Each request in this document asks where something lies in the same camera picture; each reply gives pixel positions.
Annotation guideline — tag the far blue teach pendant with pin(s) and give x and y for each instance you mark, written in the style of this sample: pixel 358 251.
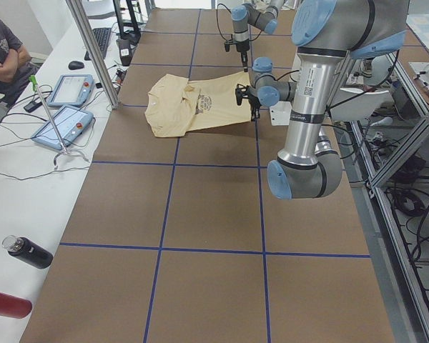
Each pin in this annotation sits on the far blue teach pendant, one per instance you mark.
pixel 71 89

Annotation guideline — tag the near blue teach pendant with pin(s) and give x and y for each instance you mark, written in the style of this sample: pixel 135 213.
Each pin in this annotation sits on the near blue teach pendant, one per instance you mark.
pixel 70 121

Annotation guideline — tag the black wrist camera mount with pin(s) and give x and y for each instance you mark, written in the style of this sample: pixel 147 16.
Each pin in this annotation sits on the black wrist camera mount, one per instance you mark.
pixel 228 43
pixel 242 92

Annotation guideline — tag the red bottle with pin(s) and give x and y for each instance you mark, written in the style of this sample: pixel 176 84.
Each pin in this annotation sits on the red bottle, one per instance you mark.
pixel 14 307

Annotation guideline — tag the metal stand with green tip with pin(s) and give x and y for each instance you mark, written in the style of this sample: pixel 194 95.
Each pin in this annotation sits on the metal stand with green tip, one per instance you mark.
pixel 64 150

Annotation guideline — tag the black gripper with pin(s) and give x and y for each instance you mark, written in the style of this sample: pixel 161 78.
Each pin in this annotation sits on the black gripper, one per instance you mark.
pixel 252 101
pixel 242 48

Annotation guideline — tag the beige long-sleeve printed shirt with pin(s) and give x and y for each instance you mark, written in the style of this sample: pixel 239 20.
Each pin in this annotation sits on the beige long-sleeve printed shirt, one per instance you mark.
pixel 177 105

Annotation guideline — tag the black box with label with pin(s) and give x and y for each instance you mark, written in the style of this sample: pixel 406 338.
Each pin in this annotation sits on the black box with label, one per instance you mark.
pixel 125 51

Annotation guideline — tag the black bottle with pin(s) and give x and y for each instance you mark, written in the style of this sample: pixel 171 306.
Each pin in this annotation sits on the black bottle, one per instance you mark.
pixel 27 251

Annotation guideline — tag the white camera post with base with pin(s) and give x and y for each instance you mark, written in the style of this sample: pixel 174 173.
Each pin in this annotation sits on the white camera post with base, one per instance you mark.
pixel 280 113

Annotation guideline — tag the black computer mouse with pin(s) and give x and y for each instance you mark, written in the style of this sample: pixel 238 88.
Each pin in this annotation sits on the black computer mouse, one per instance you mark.
pixel 75 65

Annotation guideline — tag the blue teach pendant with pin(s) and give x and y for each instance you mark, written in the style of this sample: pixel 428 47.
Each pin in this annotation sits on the blue teach pendant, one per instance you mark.
pixel 71 89
pixel 70 121

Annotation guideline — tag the aluminium frame post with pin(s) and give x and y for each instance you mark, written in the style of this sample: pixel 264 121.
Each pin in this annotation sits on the aluminium frame post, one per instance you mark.
pixel 82 22

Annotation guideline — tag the seated person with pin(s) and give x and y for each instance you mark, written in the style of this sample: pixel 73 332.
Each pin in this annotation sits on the seated person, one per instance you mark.
pixel 15 66

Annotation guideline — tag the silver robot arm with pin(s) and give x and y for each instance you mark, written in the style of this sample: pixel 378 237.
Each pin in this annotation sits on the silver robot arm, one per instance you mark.
pixel 324 32
pixel 246 15

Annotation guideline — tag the black keyboard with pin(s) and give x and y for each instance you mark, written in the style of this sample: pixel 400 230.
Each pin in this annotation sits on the black keyboard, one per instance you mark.
pixel 102 37

